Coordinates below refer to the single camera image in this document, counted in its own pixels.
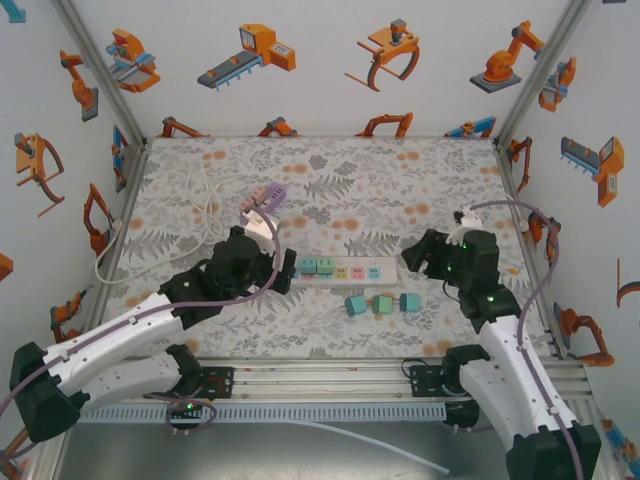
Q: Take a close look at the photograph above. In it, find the black controller box green light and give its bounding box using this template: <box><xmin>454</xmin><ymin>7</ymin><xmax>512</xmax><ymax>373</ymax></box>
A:
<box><xmin>167</xmin><ymin>398</ymin><xmax>211</xmax><ymax>426</ymax></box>

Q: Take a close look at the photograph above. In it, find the aluminium corner post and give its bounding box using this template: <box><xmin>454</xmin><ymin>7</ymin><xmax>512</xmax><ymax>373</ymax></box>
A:
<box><xmin>49</xmin><ymin>0</ymin><xmax>151</xmax><ymax>151</ymax></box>
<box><xmin>491</xmin><ymin>0</ymin><xmax>597</xmax><ymax>149</ymax></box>

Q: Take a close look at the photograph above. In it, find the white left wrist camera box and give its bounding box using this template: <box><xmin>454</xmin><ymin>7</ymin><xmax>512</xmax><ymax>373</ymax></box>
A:
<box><xmin>240</xmin><ymin>208</ymin><xmax>279</xmax><ymax>242</ymax></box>

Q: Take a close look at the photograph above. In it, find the aluminium front rail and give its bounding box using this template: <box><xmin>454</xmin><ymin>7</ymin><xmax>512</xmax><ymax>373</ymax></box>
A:
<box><xmin>47</xmin><ymin>355</ymin><xmax>596</xmax><ymax>407</ymax></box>

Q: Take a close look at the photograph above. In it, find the white slotted cable duct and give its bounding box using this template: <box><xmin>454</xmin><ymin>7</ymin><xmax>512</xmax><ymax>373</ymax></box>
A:
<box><xmin>74</xmin><ymin>402</ymin><xmax>448</xmax><ymax>425</ymax></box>

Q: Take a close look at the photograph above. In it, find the white power strip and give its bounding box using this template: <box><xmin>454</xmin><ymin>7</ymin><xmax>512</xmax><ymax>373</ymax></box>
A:
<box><xmin>291</xmin><ymin>254</ymin><xmax>400</xmax><ymax>287</ymax></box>

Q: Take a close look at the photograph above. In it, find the aluminium side rail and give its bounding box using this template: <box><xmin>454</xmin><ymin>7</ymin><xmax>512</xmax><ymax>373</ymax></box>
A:
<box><xmin>492</xmin><ymin>138</ymin><xmax>571</xmax><ymax>361</ymax></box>
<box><xmin>74</xmin><ymin>138</ymin><xmax>154</xmax><ymax>364</ymax></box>

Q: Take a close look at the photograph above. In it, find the white coiled cable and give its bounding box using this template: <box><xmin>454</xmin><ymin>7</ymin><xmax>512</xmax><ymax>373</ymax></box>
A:
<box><xmin>93</xmin><ymin>168</ymin><xmax>239</xmax><ymax>286</ymax></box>

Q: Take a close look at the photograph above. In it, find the purple power strip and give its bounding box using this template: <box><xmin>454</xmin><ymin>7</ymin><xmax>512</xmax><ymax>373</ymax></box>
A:
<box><xmin>239</xmin><ymin>181</ymin><xmax>290</xmax><ymax>225</ymax></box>

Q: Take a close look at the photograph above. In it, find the floral print tablecloth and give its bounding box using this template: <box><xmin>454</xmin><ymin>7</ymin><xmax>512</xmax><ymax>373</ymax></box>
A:
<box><xmin>92</xmin><ymin>135</ymin><xmax>564</xmax><ymax>360</ymax></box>

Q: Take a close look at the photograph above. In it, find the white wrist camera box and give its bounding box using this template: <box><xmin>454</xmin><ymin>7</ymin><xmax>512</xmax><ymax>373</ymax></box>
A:
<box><xmin>240</xmin><ymin>208</ymin><xmax>279</xmax><ymax>242</ymax></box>
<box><xmin>446</xmin><ymin>204</ymin><xmax>484</xmax><ymax>246</ymax></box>

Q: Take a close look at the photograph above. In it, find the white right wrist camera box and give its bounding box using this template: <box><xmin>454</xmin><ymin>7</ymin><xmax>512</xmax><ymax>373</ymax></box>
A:
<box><xmin>446</xmin><ymin>204</ymin><xmax>484</xmax><ymax>246</ymax></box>

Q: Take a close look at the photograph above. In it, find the translucent white tube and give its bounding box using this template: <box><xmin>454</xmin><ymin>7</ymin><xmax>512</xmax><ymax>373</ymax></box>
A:
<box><xmin>292</xmin><ymin>418</ymin><xmax>451</xmax><ymax>476</ymax></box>

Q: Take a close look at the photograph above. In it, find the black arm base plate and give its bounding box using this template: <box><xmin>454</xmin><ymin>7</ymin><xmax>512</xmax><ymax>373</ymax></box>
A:
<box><xmin>197</xmin><ymin>366</ymin><xmax>236</xmax><ymax>401</ymax></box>
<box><xmin>408</xmin><ymin>363</ymin><xmax>451</xmax><ymax>400</ymax></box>

